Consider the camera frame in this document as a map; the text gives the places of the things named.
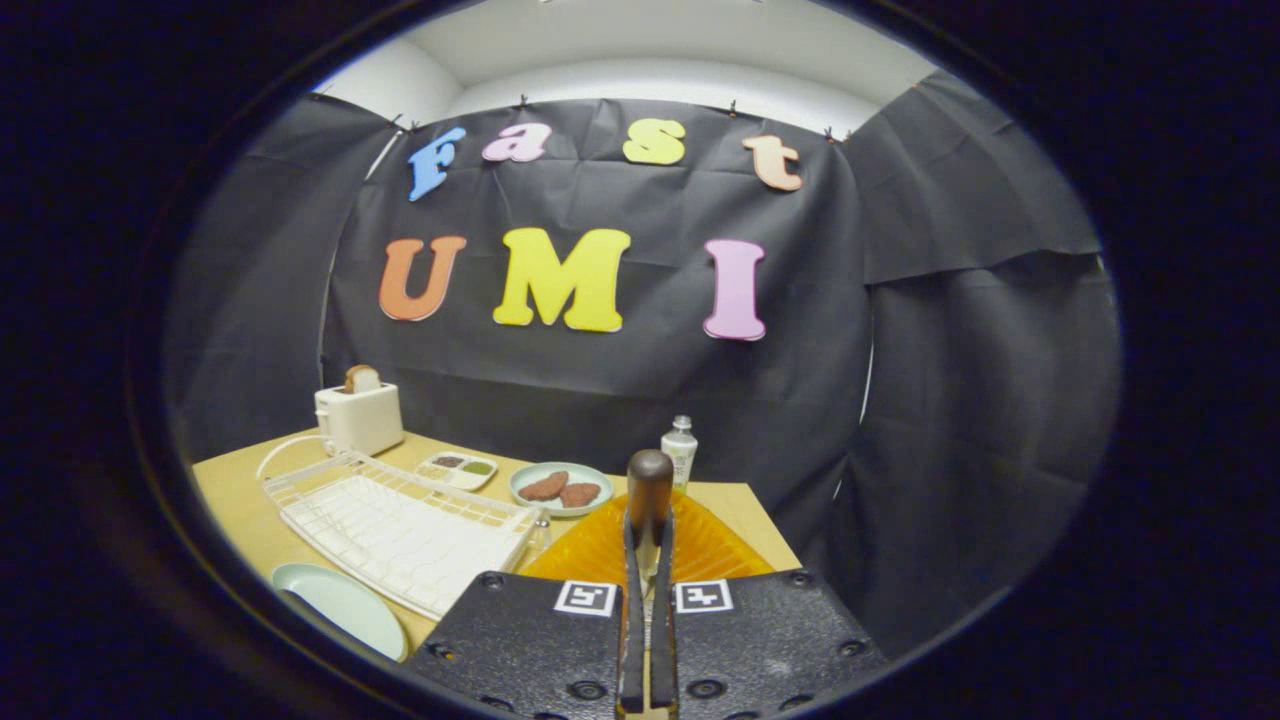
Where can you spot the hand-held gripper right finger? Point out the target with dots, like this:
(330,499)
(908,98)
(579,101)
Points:
(664,640)

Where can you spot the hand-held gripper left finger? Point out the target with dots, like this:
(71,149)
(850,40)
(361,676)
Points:
(633,640)

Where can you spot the wooden spoon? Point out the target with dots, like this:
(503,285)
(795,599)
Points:
(650,490)

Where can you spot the pale green plate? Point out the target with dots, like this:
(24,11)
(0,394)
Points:
(345,605)

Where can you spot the round pale green serving dish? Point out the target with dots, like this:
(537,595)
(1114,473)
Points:
(530,503)

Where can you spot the brown meat patty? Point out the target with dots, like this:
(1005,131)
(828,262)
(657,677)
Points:
(543,487)
(580,495)

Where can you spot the drink bottle with green label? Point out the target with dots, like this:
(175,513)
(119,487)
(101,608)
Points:
(680,450)

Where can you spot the white divided tray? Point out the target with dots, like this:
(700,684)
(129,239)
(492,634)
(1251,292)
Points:
(455,478)

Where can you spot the black backdrop cloth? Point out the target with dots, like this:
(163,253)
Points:
(600,400)

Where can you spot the white toaster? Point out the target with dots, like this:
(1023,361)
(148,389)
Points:
(360,420)

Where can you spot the toasted bread slice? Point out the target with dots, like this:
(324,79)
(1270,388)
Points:
(362,379)

